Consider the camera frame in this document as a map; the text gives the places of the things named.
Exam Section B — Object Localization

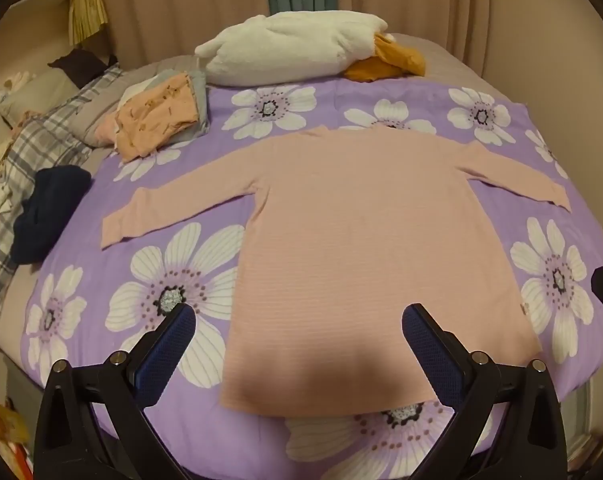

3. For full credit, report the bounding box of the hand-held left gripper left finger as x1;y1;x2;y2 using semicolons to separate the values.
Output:
34;302;197;480

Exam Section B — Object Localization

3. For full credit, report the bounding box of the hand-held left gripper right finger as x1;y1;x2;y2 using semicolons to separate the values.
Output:
401;302;567;480

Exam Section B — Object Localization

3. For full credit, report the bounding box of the pink long-sleeve shirt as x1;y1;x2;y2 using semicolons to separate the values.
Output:
100;127;572;418

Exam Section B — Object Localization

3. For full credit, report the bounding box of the purple floral blanket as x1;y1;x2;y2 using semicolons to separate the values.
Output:
24;82;603;476

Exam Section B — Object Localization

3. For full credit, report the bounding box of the yellow printed package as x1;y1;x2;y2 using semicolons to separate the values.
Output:
0;395;35;480

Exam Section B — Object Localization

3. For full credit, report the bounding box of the navy blue cloth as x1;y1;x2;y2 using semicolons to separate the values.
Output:
12;165;92;266

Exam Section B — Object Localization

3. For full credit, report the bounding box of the peach printed folded garment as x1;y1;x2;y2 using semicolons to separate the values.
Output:
112;72;201;163

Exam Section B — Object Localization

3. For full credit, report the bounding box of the grey plaid quilt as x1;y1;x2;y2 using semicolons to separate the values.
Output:
0;62;127;331

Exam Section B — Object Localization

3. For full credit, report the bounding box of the grey folded garment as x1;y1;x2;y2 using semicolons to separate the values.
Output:
152;69;213;147

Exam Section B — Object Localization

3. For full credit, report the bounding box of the white folded garment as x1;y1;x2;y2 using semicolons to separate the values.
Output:
118;77;158;112

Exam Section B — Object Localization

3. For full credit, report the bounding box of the grey pillow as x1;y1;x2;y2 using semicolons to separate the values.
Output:
0;67;82;127

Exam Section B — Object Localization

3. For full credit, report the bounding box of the dark brown cloth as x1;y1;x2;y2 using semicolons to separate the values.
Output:
48;49;118;88

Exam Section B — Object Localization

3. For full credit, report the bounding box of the white stuffed toy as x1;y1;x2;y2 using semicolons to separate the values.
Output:
0;72;36;112

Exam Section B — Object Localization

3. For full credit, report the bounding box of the white and orange plush toy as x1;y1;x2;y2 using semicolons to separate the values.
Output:
195;10;427;88

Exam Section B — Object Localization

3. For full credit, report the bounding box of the yellow fringed cloth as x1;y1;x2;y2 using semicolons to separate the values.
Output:
68;0;110;46

